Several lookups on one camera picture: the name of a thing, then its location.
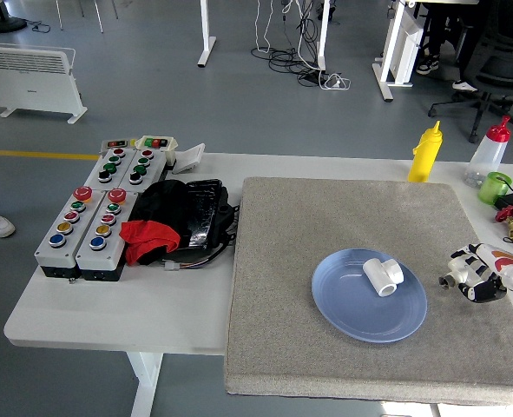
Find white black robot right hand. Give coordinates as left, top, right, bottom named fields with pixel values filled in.
left=449, top=242, right=513, bottom=304

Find white tee pipe metal insert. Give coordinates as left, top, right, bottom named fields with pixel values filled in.
left=438, top=258, right=469, bottom=291

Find large white tee pipe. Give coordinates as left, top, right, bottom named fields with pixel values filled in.
left=362, top=256, right=405, bottom=299

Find blue plastic plate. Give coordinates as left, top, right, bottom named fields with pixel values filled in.
left=311, top=248, right=429, bottom=344

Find green translucent cup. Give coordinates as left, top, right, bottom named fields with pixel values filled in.
left=477, top=171, right=513, bottom=206

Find clear squeeze bottle red cap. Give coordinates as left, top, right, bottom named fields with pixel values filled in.
left=464, top=115, right=512, bottom=189

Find yellow squeeze bottle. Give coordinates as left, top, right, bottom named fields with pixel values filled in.
left=407, top=121, right=444, bottom=183

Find grey-brown mat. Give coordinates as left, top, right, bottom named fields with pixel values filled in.
left=224, top=175, right=513, bottom=407

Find black office chair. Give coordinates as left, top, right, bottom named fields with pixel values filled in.
left=427, top=0, right=513, bottom=145

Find seated person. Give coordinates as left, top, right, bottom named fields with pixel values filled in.
left=415, top=0, right=481, bottom=94

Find white desk leg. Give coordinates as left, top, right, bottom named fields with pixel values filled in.
left=196, top=0, right=218, bottom=68
left=316, top=0, right=332, bottom=71

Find red cloth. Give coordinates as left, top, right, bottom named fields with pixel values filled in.
left=119, top=219, right=182, bottom=267

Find beige small button box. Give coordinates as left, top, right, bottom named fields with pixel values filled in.
left=134, top=135, right=180, bottom=165

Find grey four-button control box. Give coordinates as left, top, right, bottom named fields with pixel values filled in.
left=83, top=147, right=136, bottom=193
left=117, top=149, right=169, bottom=194

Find white table leg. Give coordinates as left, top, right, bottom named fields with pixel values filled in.
left=125, top=351, right=165, bottom=417

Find grey emergency-stop button box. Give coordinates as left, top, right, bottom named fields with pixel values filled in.
left=75, top=188, right=140, bottom=282
left=34, top=186, right=95, bottom=280

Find metal chair legs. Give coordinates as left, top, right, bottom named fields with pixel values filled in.
left=55, top=0, right=120, bottom=35

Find white electric heater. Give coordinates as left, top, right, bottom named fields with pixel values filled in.
left=0, top=42, right=89, bottom=126

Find black fan base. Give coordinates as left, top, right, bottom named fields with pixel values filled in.
left=0, top=0, right=29, bottom=35

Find white desk frame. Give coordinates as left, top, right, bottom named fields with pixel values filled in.
left=372, top=0, right=425, bottom=103

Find white charger with cable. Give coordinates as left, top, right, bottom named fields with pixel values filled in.
left=319, top=72, right=352, bottom=92

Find black floor cable bundle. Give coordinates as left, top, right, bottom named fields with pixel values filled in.
left=250, top=0, right=332, bottom=89

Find white wall switch panel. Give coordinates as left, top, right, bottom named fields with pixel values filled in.
left=171, top=142, right=207, bottom=175

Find white hanging cable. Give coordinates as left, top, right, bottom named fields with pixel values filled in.
left=254, top=0, right=275, bottom=55

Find grey small switch box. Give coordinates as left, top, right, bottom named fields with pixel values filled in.
left=101, top=138, right=138, bottom=154

